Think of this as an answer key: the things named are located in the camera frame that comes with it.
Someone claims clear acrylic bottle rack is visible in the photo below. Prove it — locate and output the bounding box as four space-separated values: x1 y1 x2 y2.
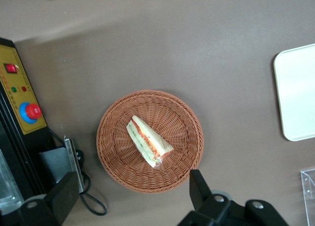
300 169 315 226

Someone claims triangle sandwich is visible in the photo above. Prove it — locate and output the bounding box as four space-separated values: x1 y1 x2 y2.
126 115 174 169

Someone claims black machine power cable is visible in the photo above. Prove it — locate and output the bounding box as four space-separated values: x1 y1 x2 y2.
48 129 108 216

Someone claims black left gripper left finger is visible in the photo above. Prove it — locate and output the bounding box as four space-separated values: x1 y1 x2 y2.
19 171 81 226

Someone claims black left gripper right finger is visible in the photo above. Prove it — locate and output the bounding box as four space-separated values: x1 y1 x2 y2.
177 169 289 226

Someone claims black yellow control box machine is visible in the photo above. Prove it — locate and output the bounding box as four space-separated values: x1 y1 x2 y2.
0 37 85 212

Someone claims clear plastic machine guard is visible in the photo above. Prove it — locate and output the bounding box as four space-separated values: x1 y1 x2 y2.
0 149 25 214

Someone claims cream plastic tray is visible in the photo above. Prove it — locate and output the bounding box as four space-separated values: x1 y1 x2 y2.
273 43 315 142

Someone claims round brown wicker basket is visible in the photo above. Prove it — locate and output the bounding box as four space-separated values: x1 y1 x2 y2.
96 89 204 194

